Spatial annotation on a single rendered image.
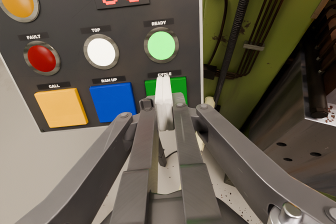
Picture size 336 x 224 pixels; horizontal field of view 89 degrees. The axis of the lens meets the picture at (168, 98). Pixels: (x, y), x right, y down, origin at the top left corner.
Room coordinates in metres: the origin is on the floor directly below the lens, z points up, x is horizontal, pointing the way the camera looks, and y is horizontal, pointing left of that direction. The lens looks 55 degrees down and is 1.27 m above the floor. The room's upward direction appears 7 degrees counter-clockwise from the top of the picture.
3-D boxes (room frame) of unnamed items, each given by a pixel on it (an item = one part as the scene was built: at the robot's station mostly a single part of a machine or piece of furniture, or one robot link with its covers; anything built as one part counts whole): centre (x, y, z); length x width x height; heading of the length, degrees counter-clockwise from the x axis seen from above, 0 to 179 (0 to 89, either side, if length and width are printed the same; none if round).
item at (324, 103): (0.32, -0.40, 0.93); 0.40 x 0.03 x 0.03; 154
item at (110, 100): (0.19, 0.10, 1.01); 0.07 x 0.05 x 0.07; 88
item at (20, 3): (0.28, 0.20, 1.16); 0.05 x 0.03 x 0.04; 64
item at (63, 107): (0.19, 0.20, 1.01); 0.07 x 0.05 x 0.07; 88
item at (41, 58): (0.24, 0.20, 1.09); 0.05 x 0.03 x 0.04; 64
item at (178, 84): (0.19, 0.00, 1.01); 0.07 x 0.05 x 0.07; 88
